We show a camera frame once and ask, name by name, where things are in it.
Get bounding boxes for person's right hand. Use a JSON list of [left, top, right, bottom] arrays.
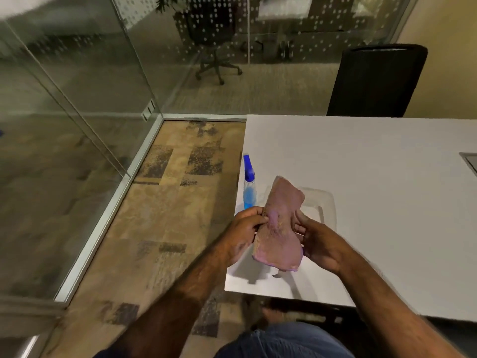
[[292, 209, 358, 276]]

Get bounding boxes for person's left hand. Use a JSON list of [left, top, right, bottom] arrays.
[[220, 206, 270, 267]]

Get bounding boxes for purple cleaning cloth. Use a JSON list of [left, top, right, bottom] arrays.
[[252, 176, 306, 272]]

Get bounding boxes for blue spray bottle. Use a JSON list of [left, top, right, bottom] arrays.
[[242, 154, 258, 210]]

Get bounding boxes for person's left forearm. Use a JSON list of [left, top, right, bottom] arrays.
[[111, 242, 239, 358]]

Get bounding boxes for person's right forearm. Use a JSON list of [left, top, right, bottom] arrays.
[[335, 253, 467, 358]]

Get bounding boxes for person's bare foot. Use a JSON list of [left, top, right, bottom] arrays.
[[257, 305, 288, 327]]

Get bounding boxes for person's blue shorts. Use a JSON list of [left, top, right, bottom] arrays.
[[216, 322, 357, 358]]

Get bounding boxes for clear plastic container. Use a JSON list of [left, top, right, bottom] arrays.
[[262, 186, 337, 235]]

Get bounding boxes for metal glass clamp fitting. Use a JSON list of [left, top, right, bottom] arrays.
[[141, 99, 157, 122]]

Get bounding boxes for black high-back chair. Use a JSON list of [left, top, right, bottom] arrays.
[[326, 43, 428, 118]]

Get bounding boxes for black wheeled office chair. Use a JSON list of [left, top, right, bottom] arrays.
[[175, 0, 243, 86]]

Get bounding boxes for grey table cable hatch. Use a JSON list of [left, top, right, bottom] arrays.
[[459, 152, 477, 174]]

